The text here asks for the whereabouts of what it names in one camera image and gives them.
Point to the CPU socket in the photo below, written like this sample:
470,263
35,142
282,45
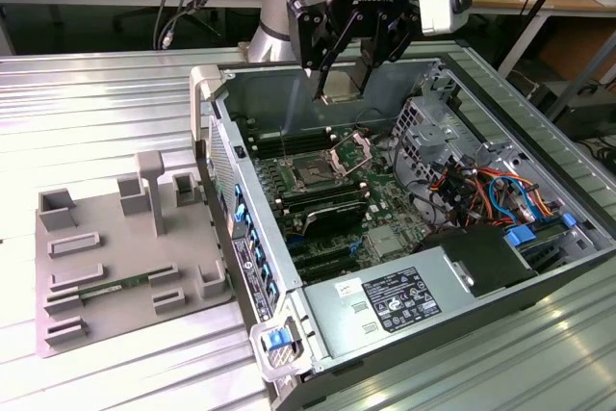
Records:
312,172

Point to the black plastic shroud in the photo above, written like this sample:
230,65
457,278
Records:
481,257

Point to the black RAM slot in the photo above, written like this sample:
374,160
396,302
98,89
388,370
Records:
289,134
322,201
293,145
317,192

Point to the silver drive cage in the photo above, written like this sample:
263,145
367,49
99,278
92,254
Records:
423,132

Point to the green RAM stick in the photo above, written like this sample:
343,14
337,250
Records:
115,285

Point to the silver chipset heatsink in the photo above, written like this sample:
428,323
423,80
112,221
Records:
391,242

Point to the blue disk carrier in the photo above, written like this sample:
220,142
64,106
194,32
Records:
521,238

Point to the black expansion slot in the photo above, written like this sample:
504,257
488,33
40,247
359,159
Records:
327,269
322,254

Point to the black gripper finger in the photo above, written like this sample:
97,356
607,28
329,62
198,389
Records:
310,31
390,35

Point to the silver CPU chip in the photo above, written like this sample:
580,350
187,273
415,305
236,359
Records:
344,86

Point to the open grey PC case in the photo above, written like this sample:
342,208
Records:
269,93

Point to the black desktop computer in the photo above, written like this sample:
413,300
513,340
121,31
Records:
587,117

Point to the blue case latch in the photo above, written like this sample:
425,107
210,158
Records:
276,339

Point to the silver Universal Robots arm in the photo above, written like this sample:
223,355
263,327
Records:
269,35

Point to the grey power supply unit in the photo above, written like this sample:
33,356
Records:
337,334

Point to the grey parts rack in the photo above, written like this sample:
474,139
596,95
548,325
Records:
130,247

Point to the green motherboard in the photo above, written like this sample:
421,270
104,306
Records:
385,209

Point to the black expansion card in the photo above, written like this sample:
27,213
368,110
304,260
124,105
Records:
337,218

